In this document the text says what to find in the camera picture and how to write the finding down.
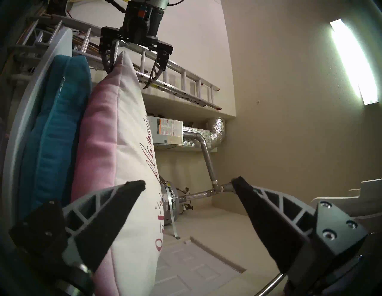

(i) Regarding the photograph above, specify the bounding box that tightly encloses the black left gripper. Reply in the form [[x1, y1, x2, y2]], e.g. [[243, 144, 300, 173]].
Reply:
[[100, 6, 174, 90]]

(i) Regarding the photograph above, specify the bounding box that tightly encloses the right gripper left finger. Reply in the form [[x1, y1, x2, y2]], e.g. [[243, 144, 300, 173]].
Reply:
[[8, 180, 147, 273]]

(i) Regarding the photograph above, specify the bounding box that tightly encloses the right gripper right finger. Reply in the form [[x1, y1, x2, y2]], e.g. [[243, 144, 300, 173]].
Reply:
[[231, 175, 369, 288]]

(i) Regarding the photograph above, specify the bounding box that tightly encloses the white pink flamingo pillow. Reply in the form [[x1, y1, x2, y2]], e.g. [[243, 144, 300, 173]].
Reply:
[[70, 50, 167, 296]]

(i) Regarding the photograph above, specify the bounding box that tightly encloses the teal cushion with ties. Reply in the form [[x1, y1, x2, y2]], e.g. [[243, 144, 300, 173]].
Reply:
[[18, 54, 92, 215]]

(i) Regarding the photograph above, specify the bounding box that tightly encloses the aluminium ladder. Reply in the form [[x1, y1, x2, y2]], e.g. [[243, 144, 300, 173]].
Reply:
[[28, 15, 223, 111]]

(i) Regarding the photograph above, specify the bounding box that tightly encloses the grey water heater tank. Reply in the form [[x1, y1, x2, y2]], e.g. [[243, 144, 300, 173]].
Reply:
[[158, 176, 181, 239]]

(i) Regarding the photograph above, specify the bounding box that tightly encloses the grey furnace unit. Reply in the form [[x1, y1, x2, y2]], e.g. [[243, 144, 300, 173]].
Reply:
[[148, 116, 184, 147]]

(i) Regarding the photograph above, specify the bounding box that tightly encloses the white panel door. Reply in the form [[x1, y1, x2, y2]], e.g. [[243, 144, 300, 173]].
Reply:
[[154, 236, 247, 296]]

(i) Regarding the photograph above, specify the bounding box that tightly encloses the grey metal flue pipe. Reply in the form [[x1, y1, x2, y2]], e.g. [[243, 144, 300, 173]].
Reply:
[[176, 133, 236, 203]]

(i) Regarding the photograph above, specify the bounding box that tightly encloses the fluorescent ceiling light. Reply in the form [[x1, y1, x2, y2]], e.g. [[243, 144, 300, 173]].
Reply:
[[330, 18, 379, 105]]

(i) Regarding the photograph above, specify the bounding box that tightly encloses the silver foil duct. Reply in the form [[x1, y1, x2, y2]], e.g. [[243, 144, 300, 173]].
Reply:
[[182, 117, 226, 151]]

